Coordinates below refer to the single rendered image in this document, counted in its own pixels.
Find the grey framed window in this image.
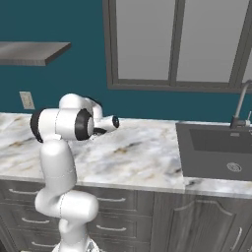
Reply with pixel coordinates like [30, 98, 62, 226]
[102, 0, 252, 95]

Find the silver drawer handle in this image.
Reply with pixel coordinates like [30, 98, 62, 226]
[21, 217, 51, 225]
[95, 196, 127, 203]
[8, 188, 39, 196]
[95, 224, 128, 232]
[31, 241, 57, 249]

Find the silver cabinet door handle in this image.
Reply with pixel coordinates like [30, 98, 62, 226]
[229, 226, 244, 252]

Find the beige wall outlet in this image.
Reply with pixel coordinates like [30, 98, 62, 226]
[19, 91, 36, 111]

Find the grey wooden drawer front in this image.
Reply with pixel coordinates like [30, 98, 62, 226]
[88, 239, 152, 252]
[0, 180, 46, 213]
[1, 210, 61, 235]
[75, 186, 139, 214]
[11, 231, 63, 252]
[86, 212, 138, 241]

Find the grey wooden cabinet door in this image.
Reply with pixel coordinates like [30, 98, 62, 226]
[153, 192, 252, 252]

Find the dark grey sink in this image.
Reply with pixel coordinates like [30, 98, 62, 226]
[174, 121, 252, 182]

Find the grey curved faucet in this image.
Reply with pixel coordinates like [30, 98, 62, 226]
[229, 79, 252, 130]

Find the grey wooden wall shelf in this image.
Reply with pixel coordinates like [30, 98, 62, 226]
[0, 41, 72, 67]

